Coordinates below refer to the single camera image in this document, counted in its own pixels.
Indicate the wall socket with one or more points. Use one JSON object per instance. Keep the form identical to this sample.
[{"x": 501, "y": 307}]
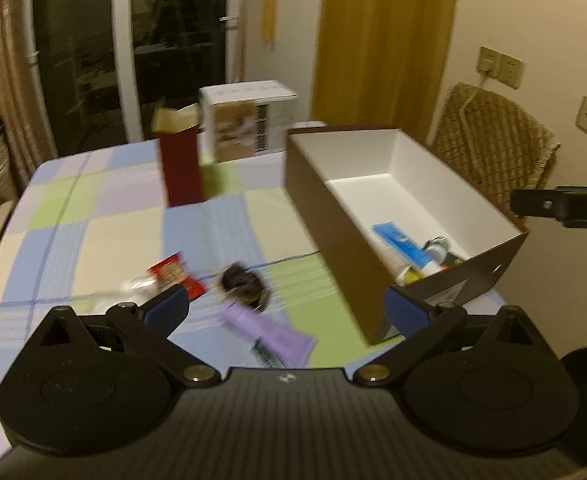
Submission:
[
  {"x": 488, "y": 62},
  {"x": 511, "y": 71}
]

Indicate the dark round snack packet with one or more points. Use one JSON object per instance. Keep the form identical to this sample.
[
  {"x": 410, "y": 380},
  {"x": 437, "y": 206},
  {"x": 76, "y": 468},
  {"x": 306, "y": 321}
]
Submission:
[{"x": 243, "y": 285}]

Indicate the white cotton pad packet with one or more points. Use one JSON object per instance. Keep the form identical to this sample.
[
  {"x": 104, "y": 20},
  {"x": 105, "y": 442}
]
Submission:
[{"x": 105, "y": 301}]

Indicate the checkered tablecloth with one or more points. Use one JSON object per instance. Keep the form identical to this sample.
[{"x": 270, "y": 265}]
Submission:
[{"x": 103, "y": 220}]

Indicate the beige patterned curtain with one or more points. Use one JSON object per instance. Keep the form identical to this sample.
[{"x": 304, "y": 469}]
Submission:
[{"x": 3, "y": 60}]

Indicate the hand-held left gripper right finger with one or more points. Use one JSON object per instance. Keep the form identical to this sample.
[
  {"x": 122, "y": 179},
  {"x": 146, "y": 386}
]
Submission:
[{"x": 406, "y": 310}]

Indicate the dark red open carton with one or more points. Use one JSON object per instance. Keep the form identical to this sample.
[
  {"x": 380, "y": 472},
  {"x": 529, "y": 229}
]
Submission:
[{"x": 183, "y": 170}]

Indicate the purple tube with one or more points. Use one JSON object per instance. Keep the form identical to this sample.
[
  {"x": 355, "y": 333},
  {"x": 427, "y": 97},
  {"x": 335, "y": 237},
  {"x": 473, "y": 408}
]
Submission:
[{"x": 268, "y": 335}]

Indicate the black green small tube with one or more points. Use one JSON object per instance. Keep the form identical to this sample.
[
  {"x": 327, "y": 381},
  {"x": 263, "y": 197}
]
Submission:
[{"x": 263, "y": 352}]

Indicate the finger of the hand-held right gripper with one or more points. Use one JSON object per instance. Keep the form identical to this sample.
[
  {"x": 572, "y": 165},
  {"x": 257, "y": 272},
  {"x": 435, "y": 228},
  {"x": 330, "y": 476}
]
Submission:
[{"x": 533, "y": 204}]

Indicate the green blister pack with bottle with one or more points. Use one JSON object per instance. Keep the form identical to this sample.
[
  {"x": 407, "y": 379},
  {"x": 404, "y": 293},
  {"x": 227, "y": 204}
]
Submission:
[{"x": 438, "y": 250}]

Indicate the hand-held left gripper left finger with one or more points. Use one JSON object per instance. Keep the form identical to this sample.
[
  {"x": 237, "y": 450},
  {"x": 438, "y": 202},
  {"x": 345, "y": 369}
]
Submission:
[{"x": 166, "y": 307}]

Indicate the red snack packet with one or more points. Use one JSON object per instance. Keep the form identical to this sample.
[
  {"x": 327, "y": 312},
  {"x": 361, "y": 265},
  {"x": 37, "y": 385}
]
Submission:
[{"x": 176, "y": 275}]

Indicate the yellow curtain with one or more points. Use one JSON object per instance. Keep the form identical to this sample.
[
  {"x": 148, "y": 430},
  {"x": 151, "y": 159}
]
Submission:
[{"x": 383, "y": 45}]

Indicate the glass balcony door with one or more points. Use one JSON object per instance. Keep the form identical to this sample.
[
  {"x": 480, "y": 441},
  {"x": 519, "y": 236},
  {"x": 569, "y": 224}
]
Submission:
[{"x": 173, "y": 50}]

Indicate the brown cardboard box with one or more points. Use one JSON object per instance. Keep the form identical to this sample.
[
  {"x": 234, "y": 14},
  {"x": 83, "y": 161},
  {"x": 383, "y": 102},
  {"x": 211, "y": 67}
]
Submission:
[{"x": 323, "y": 220}]

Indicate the white printed box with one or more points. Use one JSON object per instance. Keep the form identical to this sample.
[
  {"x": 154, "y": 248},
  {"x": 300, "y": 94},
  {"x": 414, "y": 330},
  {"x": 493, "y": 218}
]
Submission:
[{"x": 238, "y": 125}]

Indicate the white capped cream tube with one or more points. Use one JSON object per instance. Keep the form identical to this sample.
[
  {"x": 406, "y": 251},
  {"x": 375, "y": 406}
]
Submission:
[{"x": 401, "y": 245}]

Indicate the yellow wall ornament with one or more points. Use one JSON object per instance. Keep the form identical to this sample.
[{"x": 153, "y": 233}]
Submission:
[{"x": 270, "y": 15}]

